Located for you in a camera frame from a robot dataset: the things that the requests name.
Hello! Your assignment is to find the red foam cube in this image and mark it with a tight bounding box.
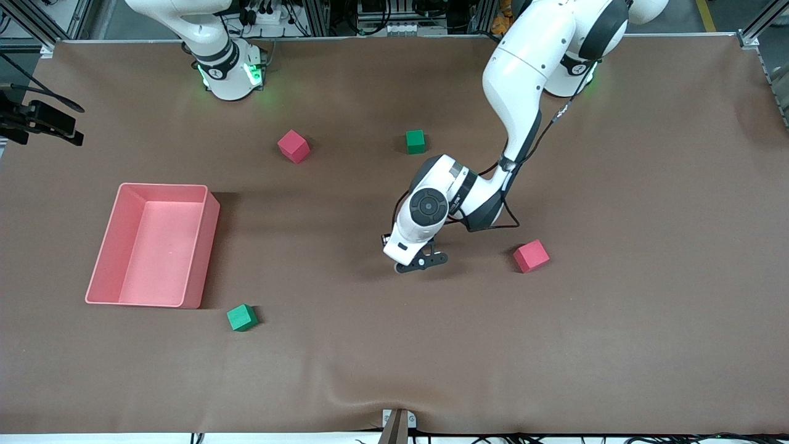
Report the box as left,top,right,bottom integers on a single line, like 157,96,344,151
277,129,311,165
512,239,551,274

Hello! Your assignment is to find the brown table cloth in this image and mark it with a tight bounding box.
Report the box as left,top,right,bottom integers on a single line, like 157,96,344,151
0,34,789,435

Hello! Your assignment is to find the pink plastic tray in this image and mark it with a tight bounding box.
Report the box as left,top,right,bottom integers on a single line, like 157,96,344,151
84,183,221,310

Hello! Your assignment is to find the orange packet pile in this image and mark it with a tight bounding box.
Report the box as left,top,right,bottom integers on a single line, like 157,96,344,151
491,0,517,36

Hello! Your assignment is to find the white power strip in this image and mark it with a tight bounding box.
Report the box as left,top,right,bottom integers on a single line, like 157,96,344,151
243,5,300,27

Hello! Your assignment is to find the aluminium equipment rack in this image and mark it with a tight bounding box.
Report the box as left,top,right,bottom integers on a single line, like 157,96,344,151
299,0,494,39

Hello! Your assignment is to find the aluminium frame post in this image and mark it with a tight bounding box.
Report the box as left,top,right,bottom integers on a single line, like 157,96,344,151
737,0,789,50
0,0,93,53

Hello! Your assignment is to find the metal table edge bracket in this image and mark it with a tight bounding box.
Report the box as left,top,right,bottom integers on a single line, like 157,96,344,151
381,408,418,444

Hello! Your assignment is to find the aluminium side rail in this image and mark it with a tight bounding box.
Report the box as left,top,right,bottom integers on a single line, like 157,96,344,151
755,46,789,130

